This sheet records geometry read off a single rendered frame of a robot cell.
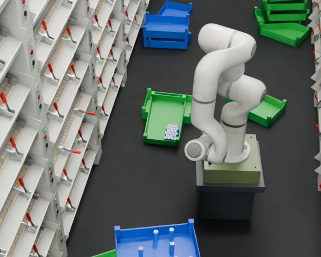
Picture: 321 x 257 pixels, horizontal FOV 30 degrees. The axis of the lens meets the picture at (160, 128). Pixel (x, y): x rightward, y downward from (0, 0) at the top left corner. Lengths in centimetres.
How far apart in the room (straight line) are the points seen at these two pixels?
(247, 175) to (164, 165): 64
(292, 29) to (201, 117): 229
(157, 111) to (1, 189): 166
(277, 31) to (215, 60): 226
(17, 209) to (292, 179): 161
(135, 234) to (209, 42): 78
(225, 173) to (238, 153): 12
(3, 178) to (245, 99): 109
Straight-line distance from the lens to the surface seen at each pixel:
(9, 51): 197
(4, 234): 217
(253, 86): 259
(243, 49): 224
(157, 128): 347
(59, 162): 266
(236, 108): 268
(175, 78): 391
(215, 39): 228
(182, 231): 237
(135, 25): 420
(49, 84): 244
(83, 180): 311
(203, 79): 220
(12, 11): 197
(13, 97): 208
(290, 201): 320
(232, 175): 281
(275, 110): 372
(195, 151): 238
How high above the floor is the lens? 233
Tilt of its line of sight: 41 degrees down
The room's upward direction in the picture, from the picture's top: straight up
